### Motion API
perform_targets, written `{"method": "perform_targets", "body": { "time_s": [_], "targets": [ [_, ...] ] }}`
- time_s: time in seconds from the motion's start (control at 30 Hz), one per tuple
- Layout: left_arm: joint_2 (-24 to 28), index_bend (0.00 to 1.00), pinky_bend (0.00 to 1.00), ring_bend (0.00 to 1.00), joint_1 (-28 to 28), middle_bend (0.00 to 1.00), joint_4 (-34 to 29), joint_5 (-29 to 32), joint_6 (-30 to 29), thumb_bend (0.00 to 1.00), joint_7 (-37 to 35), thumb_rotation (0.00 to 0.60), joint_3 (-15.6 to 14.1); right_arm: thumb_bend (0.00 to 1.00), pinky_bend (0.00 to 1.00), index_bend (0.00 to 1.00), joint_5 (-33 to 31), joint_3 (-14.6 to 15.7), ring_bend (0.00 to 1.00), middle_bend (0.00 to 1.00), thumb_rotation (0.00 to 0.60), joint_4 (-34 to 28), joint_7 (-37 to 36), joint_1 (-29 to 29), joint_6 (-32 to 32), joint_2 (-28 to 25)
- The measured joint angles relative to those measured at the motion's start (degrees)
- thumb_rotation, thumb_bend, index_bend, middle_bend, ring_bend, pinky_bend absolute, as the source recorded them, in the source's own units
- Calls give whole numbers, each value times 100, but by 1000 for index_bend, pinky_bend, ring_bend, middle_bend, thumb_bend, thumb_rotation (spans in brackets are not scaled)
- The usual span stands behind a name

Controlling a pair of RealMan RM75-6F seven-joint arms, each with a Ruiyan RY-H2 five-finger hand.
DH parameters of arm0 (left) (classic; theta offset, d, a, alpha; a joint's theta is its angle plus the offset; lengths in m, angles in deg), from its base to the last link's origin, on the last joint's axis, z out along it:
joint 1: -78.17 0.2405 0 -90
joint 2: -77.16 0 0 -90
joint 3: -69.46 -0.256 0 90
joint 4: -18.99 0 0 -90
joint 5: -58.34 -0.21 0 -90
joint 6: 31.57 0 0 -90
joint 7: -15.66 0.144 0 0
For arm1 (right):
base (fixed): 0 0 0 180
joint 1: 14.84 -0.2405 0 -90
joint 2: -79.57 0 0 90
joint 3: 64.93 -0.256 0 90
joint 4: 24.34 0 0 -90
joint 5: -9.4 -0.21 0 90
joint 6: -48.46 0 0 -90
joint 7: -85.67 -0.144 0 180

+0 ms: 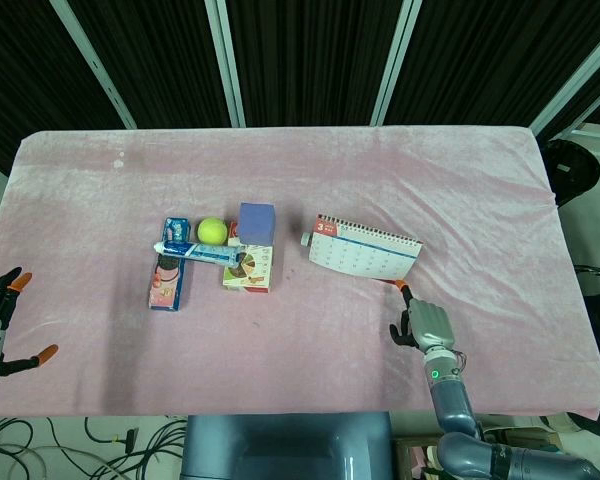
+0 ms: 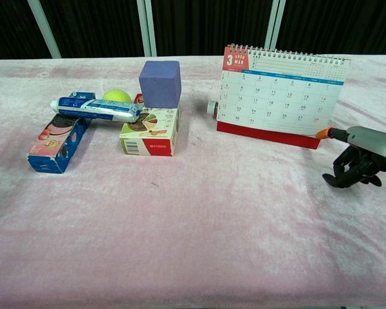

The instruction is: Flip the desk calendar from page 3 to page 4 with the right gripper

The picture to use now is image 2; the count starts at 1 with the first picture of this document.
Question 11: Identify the yellow-green tennis ball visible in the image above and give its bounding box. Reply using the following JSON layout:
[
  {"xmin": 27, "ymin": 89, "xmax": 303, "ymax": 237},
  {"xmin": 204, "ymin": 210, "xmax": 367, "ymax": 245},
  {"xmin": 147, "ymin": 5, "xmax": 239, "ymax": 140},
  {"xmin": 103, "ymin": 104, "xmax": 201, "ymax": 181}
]
[{"xmin": 102, "ymin": 88, "xmax": 133, "ymax": 104}]

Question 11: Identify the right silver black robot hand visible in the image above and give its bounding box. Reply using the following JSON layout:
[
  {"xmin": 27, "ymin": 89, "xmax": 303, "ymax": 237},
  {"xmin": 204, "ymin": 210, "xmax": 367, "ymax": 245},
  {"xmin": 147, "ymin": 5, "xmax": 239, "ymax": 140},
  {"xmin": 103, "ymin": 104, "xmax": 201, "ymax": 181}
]
[{"xmin": 316, "ymin": 126, "xmax": 386, "ymax": 189}]

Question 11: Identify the white metal frame post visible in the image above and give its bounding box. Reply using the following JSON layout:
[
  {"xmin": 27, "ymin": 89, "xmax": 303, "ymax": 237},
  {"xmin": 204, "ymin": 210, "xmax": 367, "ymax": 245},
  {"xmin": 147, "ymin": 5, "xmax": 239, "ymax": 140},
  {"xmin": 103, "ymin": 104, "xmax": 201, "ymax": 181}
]
[
  {"xmin": 26, "ymin": 0, "xmax": 62, "ymax": 59},
  {"xmin": 263, "ymin": 0, "xmax": 287, "ymax": 50},
  {"xmin": 136, "ymin": 0, "xmax": 158, "ymax": 58}
]

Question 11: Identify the pink plush table cloth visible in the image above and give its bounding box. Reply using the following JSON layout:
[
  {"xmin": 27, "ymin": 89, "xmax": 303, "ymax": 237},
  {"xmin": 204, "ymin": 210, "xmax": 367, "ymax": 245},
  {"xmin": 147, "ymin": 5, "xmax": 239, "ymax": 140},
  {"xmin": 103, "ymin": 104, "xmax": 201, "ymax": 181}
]
[{"xmin": 0, "ymin": 54, "xmax": 386, "ymax": 306}]

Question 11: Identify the blue white toothpaste tube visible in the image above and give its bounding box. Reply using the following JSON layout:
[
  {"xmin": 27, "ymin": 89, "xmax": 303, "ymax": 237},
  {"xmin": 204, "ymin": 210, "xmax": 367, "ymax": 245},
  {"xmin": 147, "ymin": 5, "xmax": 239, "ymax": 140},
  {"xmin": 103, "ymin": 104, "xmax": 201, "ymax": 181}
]
[{"xmin": 50, "ymin": 97, "xmax": 145, "ymax": 124}]

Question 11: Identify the blue pink Oreo cookie box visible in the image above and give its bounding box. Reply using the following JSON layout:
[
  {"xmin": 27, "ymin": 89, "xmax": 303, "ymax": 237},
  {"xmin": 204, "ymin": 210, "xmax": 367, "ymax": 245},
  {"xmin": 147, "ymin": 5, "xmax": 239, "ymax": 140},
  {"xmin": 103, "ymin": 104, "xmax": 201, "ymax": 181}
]
[{"xmin": 26, "ymin": 91, "xmax": 97, "ymax": 174}]

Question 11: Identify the green red biscuit box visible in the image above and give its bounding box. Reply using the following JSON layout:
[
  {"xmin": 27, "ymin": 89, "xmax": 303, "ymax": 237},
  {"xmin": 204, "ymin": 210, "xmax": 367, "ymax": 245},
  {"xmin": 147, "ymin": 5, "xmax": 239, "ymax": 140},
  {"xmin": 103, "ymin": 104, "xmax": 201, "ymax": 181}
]
[{"xmin": 119, "ymin": 93, "xmax": 180, "ymax": 157}]

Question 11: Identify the purple foam cube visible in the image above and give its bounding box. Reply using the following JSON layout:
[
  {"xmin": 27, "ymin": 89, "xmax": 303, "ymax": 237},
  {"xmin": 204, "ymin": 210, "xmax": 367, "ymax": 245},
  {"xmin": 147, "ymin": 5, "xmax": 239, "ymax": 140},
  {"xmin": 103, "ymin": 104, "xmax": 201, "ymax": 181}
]
[{"xmin": 138, "ymin": 61, "xmax": 181, "ymax": 109}]

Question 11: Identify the red white desk calendar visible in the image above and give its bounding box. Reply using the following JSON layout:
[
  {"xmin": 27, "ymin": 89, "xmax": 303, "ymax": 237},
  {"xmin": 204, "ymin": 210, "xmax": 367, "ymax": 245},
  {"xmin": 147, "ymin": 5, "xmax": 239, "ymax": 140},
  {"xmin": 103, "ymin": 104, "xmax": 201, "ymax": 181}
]
[{"xmin": 216, "ymin": 43, "xmax": 353, "ymax": 150}]

